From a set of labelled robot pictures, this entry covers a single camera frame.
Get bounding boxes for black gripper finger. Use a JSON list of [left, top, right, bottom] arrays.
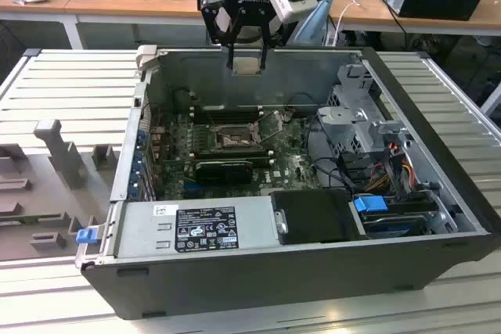
[[200, 0, 244, 70], [258, 5, 286, 72]]

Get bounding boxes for small square silver CPU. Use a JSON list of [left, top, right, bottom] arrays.
[[230, 56, 263, 76]]

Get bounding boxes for metal socket cover frame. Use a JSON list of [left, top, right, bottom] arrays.
[[250, 108, 290, 145]]

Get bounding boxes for CPU socket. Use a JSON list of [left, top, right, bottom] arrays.
[[211, 124, 261, 151]]

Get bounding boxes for pale blue teach pendant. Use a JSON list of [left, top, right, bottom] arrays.
[[291, 0, 334, 48]]

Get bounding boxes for grey case release latch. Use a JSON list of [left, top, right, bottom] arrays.
[[135, 45, 159, 74]]

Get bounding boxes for silver metal drive cage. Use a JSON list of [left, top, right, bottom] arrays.
[[316, 63, 416, 155]]

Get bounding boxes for green motherboard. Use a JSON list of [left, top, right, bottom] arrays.
[[150, 109, 326, 200]]

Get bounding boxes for black graphics card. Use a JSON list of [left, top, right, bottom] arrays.
[[194, 160, 254, 185]]

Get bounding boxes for black plastic shroud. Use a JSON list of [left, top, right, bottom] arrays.
[[271, 189, 369, 246]]

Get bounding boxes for hard disk in blue carrier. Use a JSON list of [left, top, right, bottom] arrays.
[[351, 195, 430, 239]]

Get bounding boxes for silver power supply unit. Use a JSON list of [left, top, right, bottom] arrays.
[[115, 196, 283, 259]]

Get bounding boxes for grey parts rack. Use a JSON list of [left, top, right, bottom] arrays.
[[0, 118, 122, 263]]

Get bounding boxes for blue plastic latch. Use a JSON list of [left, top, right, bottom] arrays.
[[76, 228, 97, 246]]

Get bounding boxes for black open PC case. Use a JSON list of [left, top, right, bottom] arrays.
[[74, 45, 501, 321]]

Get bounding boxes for white cable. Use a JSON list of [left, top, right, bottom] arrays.
[[333, 0, 362, 40]]

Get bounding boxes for black looped wire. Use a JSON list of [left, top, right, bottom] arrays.
[[307, 113, 353, 190]]

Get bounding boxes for orange and yellow wire bundle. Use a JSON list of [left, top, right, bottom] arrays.
[[367, 152, 416, 191]]

